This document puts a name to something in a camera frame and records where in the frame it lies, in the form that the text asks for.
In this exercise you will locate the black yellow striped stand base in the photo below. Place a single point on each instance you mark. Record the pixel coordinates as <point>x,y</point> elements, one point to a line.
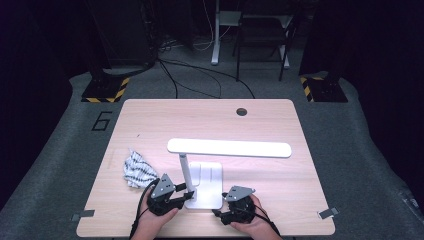
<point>103,90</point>
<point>325,90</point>

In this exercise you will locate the white desk lamp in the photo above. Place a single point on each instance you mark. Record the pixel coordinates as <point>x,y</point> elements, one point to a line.
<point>230,147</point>

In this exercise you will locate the white desk frame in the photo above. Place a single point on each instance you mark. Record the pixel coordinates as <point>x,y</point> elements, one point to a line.
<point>216,40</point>

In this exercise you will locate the dark cabinet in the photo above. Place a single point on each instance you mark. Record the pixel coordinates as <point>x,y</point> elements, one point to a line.
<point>123,33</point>

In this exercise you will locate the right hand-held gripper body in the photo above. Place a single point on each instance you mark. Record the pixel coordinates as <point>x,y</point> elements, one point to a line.
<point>241,210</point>

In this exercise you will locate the person's right hand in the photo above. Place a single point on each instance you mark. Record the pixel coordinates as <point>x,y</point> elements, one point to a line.
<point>255,230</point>

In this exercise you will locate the grey tape strip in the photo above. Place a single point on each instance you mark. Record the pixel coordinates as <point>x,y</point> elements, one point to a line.
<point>328,212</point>
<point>83,214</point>

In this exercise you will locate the black chair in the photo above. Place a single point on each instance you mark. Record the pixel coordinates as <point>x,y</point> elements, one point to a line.
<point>263,30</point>

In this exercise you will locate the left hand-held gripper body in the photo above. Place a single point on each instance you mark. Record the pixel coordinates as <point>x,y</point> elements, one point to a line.
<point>163,201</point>

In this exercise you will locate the black white patterned cloth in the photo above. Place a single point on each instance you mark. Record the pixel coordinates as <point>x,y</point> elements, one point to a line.
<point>138,170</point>

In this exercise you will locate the person's left hand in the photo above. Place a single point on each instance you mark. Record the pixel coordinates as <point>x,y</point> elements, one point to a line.
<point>151,221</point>

